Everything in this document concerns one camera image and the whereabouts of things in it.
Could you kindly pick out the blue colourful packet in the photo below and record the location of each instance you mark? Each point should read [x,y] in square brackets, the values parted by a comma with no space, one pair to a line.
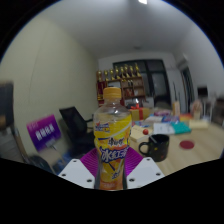
[170,118]

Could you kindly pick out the pink flowers in white pot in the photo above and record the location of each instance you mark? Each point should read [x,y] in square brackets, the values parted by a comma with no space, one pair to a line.
[197,108]

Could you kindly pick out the black computer monitor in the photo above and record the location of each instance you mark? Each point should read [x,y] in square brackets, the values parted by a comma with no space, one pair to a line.
[202,92]

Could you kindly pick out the white booklet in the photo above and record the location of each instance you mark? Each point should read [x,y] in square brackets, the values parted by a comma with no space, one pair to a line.
[163,128]

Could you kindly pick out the dark bag with tan trim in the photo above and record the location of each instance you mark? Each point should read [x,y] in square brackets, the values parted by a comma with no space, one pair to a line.
[6,103]

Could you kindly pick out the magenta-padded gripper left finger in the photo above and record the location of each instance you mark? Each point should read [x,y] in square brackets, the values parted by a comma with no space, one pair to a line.
[76,173]

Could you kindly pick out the pale yellow book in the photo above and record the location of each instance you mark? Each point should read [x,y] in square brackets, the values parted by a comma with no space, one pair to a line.
[198,124]

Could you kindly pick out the small tan carton box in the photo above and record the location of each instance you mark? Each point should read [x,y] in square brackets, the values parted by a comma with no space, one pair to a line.
[176,108]

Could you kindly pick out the teal book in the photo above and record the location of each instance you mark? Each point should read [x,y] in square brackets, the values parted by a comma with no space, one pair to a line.
[181,128]

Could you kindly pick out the cream notepad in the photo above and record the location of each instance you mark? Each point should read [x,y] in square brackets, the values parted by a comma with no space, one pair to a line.
[136,133]

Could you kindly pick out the black spotted mug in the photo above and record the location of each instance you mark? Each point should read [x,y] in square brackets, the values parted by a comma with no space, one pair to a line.
[156,148]

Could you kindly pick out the black framed glass door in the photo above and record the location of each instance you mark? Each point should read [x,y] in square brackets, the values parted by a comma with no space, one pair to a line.
[156,83]

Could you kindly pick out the yellow-labelled orange drink bottle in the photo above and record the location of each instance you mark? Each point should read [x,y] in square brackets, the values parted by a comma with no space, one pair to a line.
[111,140]

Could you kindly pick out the white wall air conditioner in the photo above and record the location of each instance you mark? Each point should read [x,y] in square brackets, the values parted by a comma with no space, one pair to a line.
[182,61]

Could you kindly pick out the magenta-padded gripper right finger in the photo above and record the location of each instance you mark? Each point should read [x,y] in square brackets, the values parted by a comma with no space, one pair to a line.
[145,171]

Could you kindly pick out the ceiling tube light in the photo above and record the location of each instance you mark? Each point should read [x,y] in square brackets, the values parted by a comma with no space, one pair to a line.
[142,1]

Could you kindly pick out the wooden shelf unit with trophies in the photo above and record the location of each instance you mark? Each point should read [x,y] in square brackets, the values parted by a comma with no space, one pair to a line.
[130,86]

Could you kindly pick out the orange red book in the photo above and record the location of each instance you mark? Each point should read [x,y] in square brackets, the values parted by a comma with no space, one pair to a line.
[186,117]

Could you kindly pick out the black office chair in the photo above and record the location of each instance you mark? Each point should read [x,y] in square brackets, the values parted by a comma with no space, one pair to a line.
[75,126]

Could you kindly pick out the yellow gift box red ribbon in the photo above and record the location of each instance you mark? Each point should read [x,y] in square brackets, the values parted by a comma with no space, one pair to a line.
[140,113]

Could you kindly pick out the flat round red coaster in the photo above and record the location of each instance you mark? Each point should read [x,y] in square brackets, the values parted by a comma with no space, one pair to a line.
[186,144]

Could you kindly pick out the purple sign board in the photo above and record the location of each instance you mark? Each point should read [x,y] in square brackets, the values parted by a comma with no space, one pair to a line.
[43,133]

